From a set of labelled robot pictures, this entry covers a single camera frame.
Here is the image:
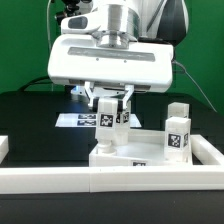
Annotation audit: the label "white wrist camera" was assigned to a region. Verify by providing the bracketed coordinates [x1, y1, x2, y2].
[61, 12, 101, 34]

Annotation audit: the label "white front barrier wall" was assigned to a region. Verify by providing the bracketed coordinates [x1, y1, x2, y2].
[0, 135, 224, 194]

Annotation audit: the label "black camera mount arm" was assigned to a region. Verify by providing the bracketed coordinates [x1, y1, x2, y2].
[55, 0, 92, 24]

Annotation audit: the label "grey cable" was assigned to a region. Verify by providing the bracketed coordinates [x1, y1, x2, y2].
[172, 59, 219, 114]
[46, 0, 55, 92]

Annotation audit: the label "black cables at base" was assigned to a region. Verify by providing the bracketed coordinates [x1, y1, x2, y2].
[18, 75, 51, 93]

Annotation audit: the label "grey cable left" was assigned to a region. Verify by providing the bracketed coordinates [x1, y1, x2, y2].
[46, 0, 55, 92]

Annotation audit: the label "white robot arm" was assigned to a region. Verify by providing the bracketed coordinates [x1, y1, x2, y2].
[48, 0, 189, 110]

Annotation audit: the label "grey cable right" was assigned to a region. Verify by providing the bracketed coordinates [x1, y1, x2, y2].
[172, 59, 219, 114]

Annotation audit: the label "white square table top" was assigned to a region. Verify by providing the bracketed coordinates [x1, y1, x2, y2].
[89, 129, 193, 167]

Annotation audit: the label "white left barrier piece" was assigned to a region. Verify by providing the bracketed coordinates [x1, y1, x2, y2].
[0, 136, 9, 164]

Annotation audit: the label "fiducial marker sheet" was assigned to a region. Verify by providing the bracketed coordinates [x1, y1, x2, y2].
[55, 112, 141, 128]

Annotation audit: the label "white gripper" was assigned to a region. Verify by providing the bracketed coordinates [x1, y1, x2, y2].
[48, 34, 173, 112]

